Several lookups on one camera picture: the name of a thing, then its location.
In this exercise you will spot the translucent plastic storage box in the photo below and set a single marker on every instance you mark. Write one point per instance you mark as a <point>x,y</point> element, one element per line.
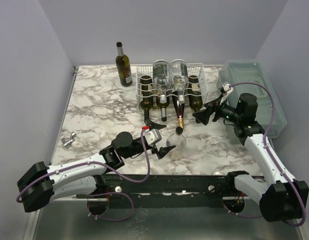
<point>238,71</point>

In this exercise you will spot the green bottle black neck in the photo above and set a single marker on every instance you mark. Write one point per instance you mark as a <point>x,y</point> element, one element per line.
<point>146,84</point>

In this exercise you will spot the clear bottle white label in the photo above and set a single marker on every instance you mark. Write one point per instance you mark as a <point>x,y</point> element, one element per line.
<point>178,140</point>

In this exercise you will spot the green bottle right lower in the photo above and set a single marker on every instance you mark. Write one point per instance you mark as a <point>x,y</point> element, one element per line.
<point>194,93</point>

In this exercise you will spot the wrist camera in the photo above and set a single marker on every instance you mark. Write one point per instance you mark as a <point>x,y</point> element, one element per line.
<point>225,90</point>
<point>150,137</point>

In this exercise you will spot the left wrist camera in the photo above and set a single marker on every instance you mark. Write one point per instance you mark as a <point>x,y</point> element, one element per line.
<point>150,137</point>

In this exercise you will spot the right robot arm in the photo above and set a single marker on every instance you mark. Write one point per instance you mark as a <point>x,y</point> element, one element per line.
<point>282,197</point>

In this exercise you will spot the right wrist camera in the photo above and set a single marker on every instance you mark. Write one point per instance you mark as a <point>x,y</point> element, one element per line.
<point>225,90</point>

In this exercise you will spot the green bottle silver neck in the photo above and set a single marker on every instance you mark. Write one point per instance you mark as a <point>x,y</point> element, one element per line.
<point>163,107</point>

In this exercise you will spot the aluminium frame rail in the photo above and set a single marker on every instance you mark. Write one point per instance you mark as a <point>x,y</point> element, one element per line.
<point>34,218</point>

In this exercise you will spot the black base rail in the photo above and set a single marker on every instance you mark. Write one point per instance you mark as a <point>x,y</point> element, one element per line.
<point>168,191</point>

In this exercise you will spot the dark green wine bottle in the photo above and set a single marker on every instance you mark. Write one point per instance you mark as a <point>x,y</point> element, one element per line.
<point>123,66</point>

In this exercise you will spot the red wine bottle gold cap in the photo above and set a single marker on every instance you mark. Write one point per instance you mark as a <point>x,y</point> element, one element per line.
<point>179,110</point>

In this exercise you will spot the clear bottle green label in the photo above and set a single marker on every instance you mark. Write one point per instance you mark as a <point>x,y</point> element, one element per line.
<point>180,78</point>

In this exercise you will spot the small metal clamp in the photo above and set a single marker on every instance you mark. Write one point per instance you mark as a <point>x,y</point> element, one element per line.
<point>67,142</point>

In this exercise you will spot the clear bottle dark label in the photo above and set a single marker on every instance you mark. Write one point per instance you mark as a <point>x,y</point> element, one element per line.
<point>161,79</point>

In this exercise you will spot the white wire wine rack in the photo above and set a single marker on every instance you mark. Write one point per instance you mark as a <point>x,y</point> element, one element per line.
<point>195,69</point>

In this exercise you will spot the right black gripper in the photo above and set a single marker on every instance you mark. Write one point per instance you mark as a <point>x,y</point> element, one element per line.
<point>214,113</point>

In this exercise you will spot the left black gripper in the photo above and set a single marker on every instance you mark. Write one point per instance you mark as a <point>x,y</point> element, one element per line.
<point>163,151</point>

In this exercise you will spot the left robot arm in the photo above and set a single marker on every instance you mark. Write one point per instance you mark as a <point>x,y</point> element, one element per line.
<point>42,183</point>

